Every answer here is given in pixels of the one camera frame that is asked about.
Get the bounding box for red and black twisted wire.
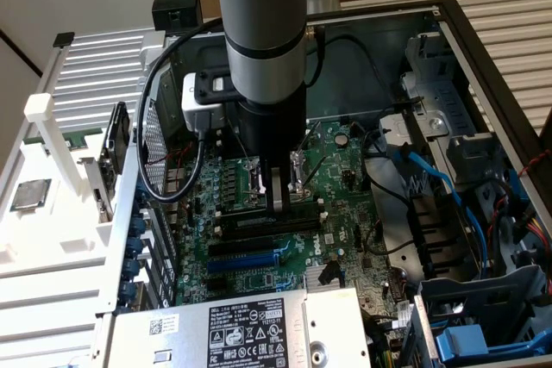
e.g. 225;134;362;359
516;149;552;180

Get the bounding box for silver socket cover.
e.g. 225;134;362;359
289;148;313;197

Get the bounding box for graphics card with black cooler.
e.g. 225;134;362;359
77;100;133;225

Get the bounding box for CPU socket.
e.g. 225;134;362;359
237;150;315;210

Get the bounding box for disk bay with blue handle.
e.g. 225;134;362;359
411;264;552;368

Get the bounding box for silver finned heat sink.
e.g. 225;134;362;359
306;263;348;290

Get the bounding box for short black expansion slot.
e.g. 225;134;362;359
205;276;229;294

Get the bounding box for white plastic bracket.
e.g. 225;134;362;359
137;29;169;70

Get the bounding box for RAM slot with white latches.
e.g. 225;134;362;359
214;214;329;243
214;197;327;219

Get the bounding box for silver metal disk bay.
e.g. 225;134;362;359
398;31;501;171

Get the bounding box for blue expansion slot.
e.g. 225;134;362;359
205;251;281;275

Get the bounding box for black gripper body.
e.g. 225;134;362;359
237;85;308;171

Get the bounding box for red and yellow power wires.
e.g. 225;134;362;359
515;212;552;253

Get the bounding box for black wire plug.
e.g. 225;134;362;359
319;258;342;287

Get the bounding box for long black expansion slot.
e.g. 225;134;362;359
208;236;277;258

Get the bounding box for silver power supply with label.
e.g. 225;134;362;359
104;286;373;368

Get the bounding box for black rail end cap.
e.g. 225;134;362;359
52;31;76;48

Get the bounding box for thin red wire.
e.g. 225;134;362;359
145;146;194;170

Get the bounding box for grey metal bracket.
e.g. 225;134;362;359
377;111;413;160

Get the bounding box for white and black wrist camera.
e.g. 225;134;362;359
179;71;242;133

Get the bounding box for yellow and black wire bundle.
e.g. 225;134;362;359
368;328;405;368

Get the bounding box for open dark PC case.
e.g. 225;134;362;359
92;0;552;368

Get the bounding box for white parts rack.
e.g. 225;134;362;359
0;92;146;278

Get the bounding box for black cable with gold plug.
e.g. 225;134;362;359
308;26;400;111

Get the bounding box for thin black board wire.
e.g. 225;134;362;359
360;219;417;257

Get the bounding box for silver CPU chip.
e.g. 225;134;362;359
9;178;53;213

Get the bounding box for black camera cable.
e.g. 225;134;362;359
135;16;229;206

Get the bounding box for green RAM stick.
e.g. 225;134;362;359
23;128;104;148

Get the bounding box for thin metal locking lever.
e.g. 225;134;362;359
301;154;325;190
300;121;324;158

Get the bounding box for green Dell motherboard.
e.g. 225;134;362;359
174;120;417;337

